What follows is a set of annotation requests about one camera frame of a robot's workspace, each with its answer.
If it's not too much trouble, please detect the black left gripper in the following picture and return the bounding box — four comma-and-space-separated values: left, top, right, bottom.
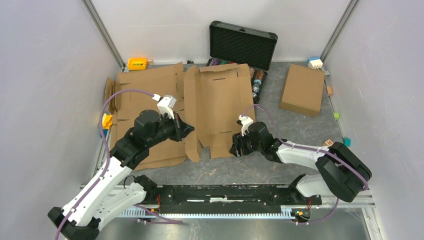
147, 110, 195, 148

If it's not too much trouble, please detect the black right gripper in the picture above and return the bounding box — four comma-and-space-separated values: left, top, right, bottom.
229, 130, 264, 157

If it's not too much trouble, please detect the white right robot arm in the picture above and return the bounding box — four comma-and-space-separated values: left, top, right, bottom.
229, 121, 372, 204

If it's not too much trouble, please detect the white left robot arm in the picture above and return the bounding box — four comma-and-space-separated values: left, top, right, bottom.
48, 109, 195, 240

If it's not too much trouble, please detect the folded brown cardboard box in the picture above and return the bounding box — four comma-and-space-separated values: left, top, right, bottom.
279, 64, 325, 117

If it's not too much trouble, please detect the stack of flat cardboard sheets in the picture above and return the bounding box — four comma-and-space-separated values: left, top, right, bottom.
104, 62, 187, 170

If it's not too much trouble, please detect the yellow orange toy block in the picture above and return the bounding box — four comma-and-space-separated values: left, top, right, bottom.
101, 113, 113, 130

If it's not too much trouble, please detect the wooden letter H cube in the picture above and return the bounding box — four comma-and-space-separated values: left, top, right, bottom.
323, 139, 334, 147

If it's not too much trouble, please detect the black poker chip case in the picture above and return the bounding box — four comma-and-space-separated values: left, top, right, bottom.
206, 20, 278, 104

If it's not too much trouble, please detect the green small cube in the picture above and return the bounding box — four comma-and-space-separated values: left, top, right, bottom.
333, 112, 340, 120

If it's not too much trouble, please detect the small wooden cube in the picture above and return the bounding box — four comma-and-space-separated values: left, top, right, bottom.
326, 86, 334, 97

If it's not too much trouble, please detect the blue white toy block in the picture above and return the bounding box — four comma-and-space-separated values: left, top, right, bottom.
307, 57, 323, 70

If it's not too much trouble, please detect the teal small cube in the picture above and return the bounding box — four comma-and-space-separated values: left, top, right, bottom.
342, 136, 352, 147

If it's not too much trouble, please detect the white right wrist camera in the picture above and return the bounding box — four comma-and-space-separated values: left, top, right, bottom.
237, 115, 254, 137

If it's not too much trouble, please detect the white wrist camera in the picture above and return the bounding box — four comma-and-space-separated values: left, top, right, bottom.
152, 94, 177, 119
237, 115, 254, 137

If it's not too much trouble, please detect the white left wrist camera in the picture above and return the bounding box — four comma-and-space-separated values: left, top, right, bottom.
152, 94, 177, 119

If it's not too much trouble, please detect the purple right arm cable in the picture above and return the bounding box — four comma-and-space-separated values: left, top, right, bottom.
240, 103, 370, 226

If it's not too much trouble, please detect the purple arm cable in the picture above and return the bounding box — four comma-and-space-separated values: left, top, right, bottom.
52, 88, 184, 240
240, 103, 370, 226

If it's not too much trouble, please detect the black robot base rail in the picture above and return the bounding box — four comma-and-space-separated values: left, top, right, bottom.
134, 175, 322, 215

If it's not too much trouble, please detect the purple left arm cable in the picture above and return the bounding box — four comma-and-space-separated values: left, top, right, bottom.
52, 88, 184, 240

